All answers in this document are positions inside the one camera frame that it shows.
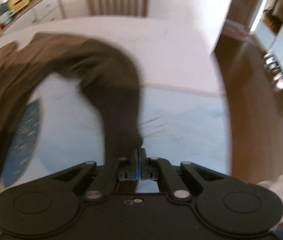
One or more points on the blue patterned table mat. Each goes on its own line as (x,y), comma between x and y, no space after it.
(177,125)

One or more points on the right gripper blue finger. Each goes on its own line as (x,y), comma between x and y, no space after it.
(133,165)
(142,164)

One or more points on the brown colour-block sweater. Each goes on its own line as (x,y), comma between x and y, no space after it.
(91,99)

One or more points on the red patterned rug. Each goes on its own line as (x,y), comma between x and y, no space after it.
(235,30)

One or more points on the yellow teal toaster box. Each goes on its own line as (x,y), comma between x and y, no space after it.
(17,5)

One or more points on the wooden white sideboard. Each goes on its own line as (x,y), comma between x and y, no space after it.
(37,11)

